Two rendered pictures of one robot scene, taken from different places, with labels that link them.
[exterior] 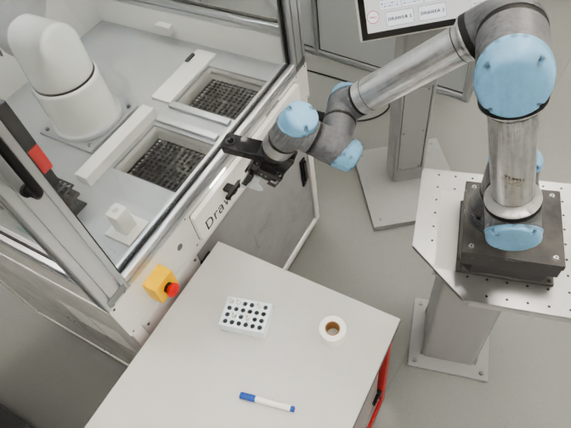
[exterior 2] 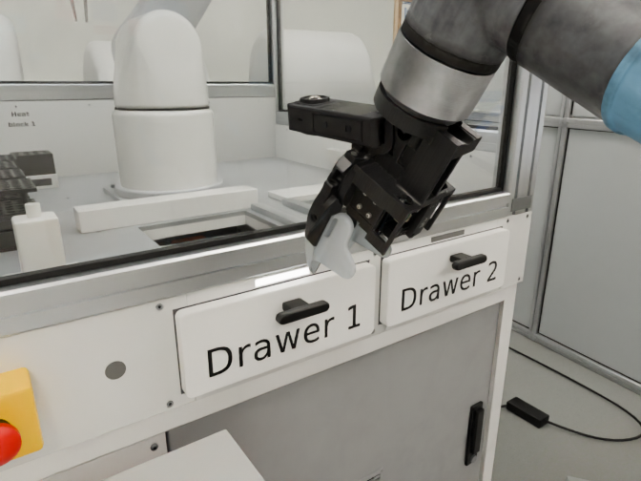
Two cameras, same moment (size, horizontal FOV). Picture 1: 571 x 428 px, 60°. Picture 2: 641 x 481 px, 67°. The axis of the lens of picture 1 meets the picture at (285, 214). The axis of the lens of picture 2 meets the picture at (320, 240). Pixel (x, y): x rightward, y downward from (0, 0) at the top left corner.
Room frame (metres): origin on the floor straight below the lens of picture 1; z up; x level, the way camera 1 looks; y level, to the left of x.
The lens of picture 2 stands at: (0.41, -0.05, 1.18)
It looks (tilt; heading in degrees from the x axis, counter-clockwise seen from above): 18 degrees down; 17
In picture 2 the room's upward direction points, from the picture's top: straight up
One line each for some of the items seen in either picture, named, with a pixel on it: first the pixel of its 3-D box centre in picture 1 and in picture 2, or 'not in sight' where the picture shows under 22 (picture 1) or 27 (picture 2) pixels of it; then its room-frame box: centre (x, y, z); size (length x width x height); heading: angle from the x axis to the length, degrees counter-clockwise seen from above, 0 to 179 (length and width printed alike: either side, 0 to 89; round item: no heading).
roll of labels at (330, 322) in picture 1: (332, 331); not in sight; (0.51, -0.06, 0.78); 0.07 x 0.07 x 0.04
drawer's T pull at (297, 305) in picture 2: (229, 188); (298, 308); (0.94, 0.14, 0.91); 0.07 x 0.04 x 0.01; 142
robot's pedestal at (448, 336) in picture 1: (465, 295); not in sight; (0.71, -0.55, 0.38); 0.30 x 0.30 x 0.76; 66
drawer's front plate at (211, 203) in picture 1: (224, 192); (287, 323); (0.96, 0.16, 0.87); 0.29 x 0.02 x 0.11; 142
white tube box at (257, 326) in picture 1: (246, 317); not in sight; (0.59, 0.15, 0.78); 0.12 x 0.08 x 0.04; 67
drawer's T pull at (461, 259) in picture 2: not in sight; (464, 260); (1.19, -0.05, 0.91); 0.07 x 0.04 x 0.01; 142
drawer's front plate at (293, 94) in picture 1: (277, 123); (449, 273); (1.20, -0.03, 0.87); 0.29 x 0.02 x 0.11; 142
